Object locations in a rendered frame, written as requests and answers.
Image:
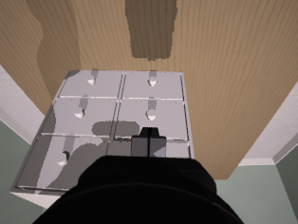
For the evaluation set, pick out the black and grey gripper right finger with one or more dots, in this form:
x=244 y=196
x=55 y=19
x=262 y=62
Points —
x=157 y=144

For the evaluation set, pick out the small grey chest of drawers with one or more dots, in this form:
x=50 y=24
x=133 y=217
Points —
x=47 y=198

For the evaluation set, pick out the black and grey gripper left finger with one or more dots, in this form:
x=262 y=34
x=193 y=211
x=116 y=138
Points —
x=140 y=143

